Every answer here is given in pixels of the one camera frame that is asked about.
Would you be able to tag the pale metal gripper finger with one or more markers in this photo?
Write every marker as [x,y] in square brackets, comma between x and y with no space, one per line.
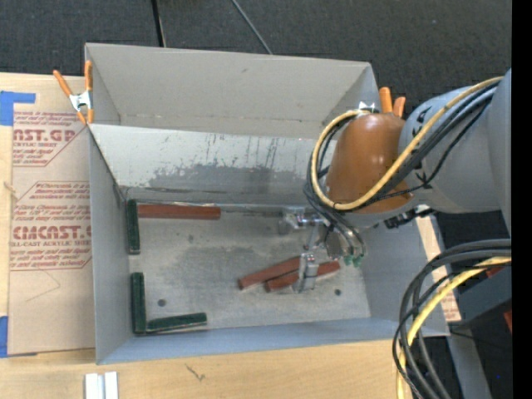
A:
[302,272]
[313,273]

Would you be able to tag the red-brown flat block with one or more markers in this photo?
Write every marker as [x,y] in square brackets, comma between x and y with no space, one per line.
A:
[282,282]
[178,212]
[266,273]

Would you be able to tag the grey metal bin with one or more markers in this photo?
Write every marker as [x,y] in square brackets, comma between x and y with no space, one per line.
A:
[232,260]

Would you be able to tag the dark green flat block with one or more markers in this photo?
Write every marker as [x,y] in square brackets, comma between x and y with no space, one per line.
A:
[138,301]
[133,227]
[176,322]

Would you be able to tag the brown cardboard board red print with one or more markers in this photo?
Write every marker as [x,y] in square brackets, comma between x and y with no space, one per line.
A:
[50,289]

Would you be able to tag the black cylinder on white bracket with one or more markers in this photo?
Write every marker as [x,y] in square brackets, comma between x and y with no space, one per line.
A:
[400,221]

